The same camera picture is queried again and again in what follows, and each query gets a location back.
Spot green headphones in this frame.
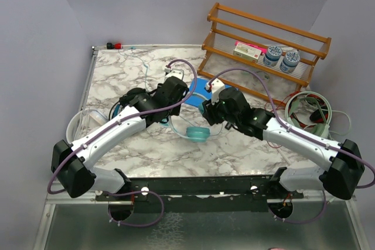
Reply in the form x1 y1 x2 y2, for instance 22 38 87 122
285 91 352 145

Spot white green box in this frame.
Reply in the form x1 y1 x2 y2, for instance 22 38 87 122
233 42 261 63

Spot blue notebook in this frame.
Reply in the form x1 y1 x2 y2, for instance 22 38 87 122
184 78 232 108

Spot left blue-lid jar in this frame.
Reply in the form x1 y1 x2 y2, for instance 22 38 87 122
263 45 283 67

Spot white over-ear headphones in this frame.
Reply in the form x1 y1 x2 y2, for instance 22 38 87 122
66 108 108 143

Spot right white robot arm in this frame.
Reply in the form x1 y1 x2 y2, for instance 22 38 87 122
202 83 364 200

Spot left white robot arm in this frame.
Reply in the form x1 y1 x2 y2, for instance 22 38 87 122
51 77 189 200

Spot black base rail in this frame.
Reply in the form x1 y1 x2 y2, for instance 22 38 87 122
96 169 303 213

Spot wooden shelf rack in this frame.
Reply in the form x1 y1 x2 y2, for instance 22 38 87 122
197 3 332 104

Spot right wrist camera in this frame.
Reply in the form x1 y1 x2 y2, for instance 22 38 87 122
205 78 226 105

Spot blue-lid jar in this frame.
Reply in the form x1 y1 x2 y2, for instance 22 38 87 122
263 45 283 67
279 51 301 73

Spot teal cat-ear headphones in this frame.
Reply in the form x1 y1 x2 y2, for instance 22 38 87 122
163 93 213 143

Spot right blue-lid jar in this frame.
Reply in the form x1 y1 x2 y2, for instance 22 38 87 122
279 51 301 73

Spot red black connector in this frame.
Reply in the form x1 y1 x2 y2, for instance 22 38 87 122
106 42 122 50

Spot red black headphones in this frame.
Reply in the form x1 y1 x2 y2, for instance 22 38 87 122
285 93 330 127

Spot black blue headphones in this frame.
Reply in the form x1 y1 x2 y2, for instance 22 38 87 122
108 87 156 120

